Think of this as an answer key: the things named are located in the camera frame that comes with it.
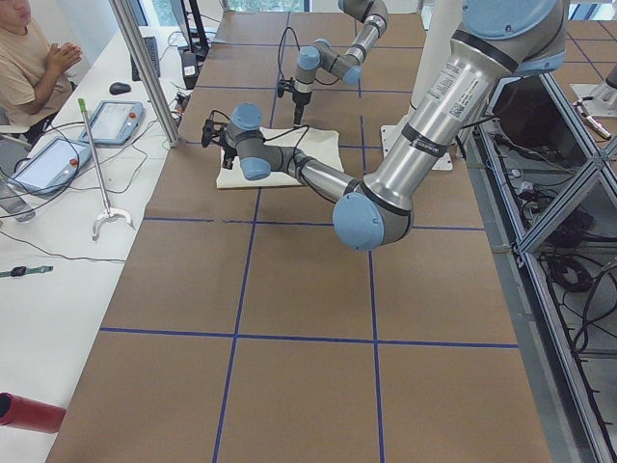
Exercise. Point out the teach pendant tablet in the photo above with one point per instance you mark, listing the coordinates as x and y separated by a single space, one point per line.
52 168
113 122

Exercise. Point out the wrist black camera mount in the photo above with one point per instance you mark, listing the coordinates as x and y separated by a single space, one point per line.
285 86
213 133

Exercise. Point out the aluminium frame post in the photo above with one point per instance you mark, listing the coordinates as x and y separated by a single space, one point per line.
134 41

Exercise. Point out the far teach pendant tablet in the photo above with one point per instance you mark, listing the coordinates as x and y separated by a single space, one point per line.
113 122

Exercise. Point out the upper orange circuit board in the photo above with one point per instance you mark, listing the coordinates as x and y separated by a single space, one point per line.
181 102

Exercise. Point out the person in beige shirt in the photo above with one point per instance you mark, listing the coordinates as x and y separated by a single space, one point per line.
34 82

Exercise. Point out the cream long-sleeve cat shirt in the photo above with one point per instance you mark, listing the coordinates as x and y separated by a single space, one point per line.
267 157

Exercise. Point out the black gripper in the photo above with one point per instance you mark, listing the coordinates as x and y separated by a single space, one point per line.
229 152
301 100

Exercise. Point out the near teach pendant tablet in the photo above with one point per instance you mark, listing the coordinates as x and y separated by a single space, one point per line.
52 168

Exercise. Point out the red cylindrical bottle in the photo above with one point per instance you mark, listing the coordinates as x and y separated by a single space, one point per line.
24 413

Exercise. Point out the black computer mouse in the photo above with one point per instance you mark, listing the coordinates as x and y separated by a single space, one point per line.
119 88

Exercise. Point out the black box white label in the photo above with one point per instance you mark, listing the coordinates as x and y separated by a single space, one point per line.
190 69

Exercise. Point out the green strap smartwatch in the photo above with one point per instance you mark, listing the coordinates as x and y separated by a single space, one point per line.
20 271

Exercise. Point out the black keyboard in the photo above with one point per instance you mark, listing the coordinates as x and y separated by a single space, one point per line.
152 52

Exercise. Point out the metal reacher grabber tool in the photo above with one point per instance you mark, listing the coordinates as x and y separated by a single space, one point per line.
109 213

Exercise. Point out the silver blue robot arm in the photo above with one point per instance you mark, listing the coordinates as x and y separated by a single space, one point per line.
343 65
495 40

